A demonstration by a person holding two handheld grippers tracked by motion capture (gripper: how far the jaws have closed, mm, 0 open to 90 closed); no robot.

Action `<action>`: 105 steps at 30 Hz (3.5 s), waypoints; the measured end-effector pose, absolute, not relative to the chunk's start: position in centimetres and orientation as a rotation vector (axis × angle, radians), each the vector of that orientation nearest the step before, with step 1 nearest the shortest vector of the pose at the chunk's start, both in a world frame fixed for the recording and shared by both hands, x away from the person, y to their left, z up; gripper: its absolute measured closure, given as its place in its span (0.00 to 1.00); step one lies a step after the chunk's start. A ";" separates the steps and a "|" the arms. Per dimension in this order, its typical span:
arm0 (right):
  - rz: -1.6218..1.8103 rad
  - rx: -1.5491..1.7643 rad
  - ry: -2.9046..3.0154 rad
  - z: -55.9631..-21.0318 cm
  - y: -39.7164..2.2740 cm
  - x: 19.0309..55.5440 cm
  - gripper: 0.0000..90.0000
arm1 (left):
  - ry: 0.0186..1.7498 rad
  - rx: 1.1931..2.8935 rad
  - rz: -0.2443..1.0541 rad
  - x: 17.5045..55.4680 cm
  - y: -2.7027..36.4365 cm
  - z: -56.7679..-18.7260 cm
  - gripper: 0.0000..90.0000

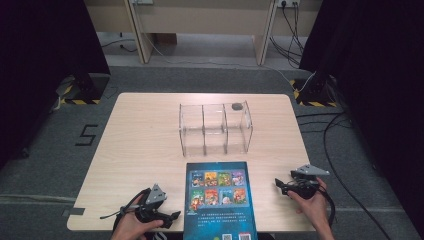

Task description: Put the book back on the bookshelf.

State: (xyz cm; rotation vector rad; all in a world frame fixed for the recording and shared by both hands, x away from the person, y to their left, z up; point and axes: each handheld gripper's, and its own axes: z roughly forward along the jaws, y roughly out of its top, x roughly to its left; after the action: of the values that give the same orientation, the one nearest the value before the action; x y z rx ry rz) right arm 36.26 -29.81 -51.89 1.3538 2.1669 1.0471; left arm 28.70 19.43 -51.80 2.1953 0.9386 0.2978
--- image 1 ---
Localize black floor cables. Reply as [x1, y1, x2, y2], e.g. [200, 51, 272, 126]
[295, 111, 393, 240]

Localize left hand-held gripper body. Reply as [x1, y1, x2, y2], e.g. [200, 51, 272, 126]
[134, 183, 168, 224]

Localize blue picture book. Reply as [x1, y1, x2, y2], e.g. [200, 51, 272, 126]
[182, 161, 259, 240]

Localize right hand-held gripper black cable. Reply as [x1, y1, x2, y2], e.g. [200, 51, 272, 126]
[316, 184, 336, 228]

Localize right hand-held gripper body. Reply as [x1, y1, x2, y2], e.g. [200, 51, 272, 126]
[289, 163, 331, 200]

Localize thin black floor cable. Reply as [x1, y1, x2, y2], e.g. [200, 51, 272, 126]
[100, 32, 138, 54]

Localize black curtain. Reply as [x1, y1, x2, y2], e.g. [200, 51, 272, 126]
[299, 0, 424, 231]
[0, 0, 112, 169]

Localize grey tape strip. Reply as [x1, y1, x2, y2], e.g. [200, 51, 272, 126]
[61, 207, 86, 218]

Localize clear acrylic divided organizer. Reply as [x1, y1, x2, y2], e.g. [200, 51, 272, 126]
[178, 99, 254, 158]

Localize stand base with hazard tape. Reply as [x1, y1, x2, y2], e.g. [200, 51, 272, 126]
[289, 78, 338, 108]
[54, 73, 112, 106]

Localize person's right hand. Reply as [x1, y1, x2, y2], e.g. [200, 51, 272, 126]
[287, 177, 330, 232]

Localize white desk frame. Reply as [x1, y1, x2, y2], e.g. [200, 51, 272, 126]
[83, 0, 324, 66]

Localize white wall power socket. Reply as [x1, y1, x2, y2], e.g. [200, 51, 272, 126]
[277, 0, 301, 9]

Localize person's left hand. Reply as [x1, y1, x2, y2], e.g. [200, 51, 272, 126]
[111, 211, 165, 238]

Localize bundle of black hanging cables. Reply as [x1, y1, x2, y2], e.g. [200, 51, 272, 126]
[269, 2, 306, 69]

